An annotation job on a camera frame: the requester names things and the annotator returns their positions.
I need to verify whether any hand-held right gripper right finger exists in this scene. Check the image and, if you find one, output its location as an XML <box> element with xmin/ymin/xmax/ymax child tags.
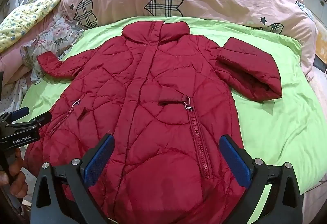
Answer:
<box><xmin>219</xmin><ymin>134</ymin><xmax>304</xmax><ymax>224</ymax></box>

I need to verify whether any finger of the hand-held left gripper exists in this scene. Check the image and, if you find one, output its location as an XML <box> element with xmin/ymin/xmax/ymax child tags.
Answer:
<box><xmin>0</xmin><ymin>107</ymin><xmax>29</xmax><ymax>125</ymax></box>
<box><xmin>6</xmin><ymin>111</ymin><xmax>52</xmax><ymax>129</ymax></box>

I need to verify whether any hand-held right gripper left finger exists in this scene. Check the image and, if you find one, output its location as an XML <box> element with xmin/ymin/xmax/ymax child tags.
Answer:
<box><xmin>31</xmin><ymin>134</ymin><xmax>115</xmax><ymax>224</ymax></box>

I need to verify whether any red quilted jacket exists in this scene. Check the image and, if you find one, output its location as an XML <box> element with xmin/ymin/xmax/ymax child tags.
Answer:
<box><xmin>24</xmin><ymin>20</ymin><xmax>283</xmax><ymax>224</ymax></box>

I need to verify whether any person's left hand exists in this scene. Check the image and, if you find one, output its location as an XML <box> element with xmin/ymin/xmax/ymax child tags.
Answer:
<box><xmin>0</xmin><ymin>149</ymin><xmax>28</xmax><ymax>198</ymax></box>

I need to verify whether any white dotted cloth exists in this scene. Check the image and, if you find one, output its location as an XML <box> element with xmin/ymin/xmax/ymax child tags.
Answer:
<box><xmin>0</xmin><ymin>77</ymin><xmax>29</xmax><ymax>117</ymax></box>

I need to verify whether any pink bed sheet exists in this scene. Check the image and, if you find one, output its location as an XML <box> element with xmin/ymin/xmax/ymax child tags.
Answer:
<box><xmin>0</xmin><ymin>26</ymin><xmax>55</xmax><ymax>86</ymax></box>

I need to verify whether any green blanket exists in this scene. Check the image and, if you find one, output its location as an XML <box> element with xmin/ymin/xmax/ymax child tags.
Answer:
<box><xmin>22</xmin><ymin>17</ymin><xmax>324</xmax><ymax>196</ymax></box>

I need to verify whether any floral ruffled pillow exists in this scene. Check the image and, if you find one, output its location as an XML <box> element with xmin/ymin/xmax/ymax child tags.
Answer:
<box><xmin>20</xmin><ymin>11</ymin><xmax>85</xmax><ymax>84</ymax></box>

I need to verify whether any yellow floral quilt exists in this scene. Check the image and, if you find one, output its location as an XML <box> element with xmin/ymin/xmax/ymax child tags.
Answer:
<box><xmin>0</xmin><ymin>0</ymin><xmax>73</xmax><ymax>47</ymax></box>

